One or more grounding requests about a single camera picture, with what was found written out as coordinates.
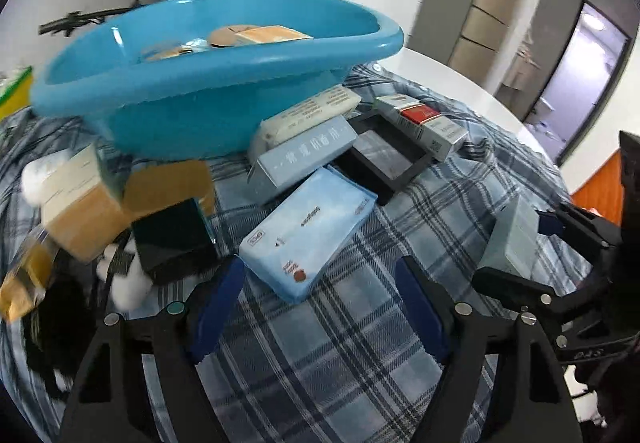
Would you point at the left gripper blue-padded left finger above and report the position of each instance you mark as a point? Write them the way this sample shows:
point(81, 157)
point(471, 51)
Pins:
point(110, 402)

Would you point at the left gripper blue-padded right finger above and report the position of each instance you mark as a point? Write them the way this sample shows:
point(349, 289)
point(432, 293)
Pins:
point(529, 401)

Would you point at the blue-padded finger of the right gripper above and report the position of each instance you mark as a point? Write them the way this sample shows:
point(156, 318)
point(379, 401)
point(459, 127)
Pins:
point(518, 294)
point(578, 227)

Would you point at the gold foil box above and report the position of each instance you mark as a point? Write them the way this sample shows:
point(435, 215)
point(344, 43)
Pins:
point(31, 270)

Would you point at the light blue tissue pack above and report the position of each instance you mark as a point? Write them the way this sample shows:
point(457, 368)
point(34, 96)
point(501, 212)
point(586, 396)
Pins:
point(290, 249)

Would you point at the grey-blue rectangular box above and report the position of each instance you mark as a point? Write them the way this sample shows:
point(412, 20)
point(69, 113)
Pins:
point(280, 168)

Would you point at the round tan wooden disc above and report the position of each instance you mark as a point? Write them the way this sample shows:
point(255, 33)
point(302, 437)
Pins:
point(228, 36)

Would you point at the pale blue-green text box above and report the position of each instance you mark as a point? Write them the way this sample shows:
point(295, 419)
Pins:
point(512, 244)

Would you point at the white paper napkin pack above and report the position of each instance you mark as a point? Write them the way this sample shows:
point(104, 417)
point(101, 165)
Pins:
point(301, 117)

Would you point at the blue gold cigarette carton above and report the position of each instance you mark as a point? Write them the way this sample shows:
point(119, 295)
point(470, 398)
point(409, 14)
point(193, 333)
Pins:
point(161, 52)

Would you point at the black velvet pouch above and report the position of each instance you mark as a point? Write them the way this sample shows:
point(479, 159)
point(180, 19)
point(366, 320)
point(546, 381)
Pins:
point(58, 331)

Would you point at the white rabbit figurine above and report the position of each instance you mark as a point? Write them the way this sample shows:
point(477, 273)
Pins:
point(130, 286)

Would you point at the blue plaid shirt cloth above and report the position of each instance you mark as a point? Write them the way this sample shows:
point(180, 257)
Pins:
point(344, 365)

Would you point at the red white cigarette pack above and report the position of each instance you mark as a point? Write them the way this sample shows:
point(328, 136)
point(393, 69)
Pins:
point(427, 127)

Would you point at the small black cube box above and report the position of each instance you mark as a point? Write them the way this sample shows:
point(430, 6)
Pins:
point(175, 243)

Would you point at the beige cream cube box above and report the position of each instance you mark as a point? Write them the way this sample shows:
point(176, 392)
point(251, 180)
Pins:
point(81, 207)

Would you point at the white cylindrical tube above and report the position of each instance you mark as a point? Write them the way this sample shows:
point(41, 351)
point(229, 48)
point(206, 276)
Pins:
point(36, 172)

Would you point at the yellow bin green rim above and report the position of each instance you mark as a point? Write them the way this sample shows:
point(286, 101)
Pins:
point(15, 88)

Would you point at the blue plastic basin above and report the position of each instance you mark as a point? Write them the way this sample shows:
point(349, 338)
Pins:
point(209, 103)

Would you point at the black bicycle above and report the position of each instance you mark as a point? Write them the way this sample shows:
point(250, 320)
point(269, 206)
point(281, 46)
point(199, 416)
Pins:
point(75, 20)

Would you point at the black square display frame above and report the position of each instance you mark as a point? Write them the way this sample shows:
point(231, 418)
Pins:
point(382, 159)

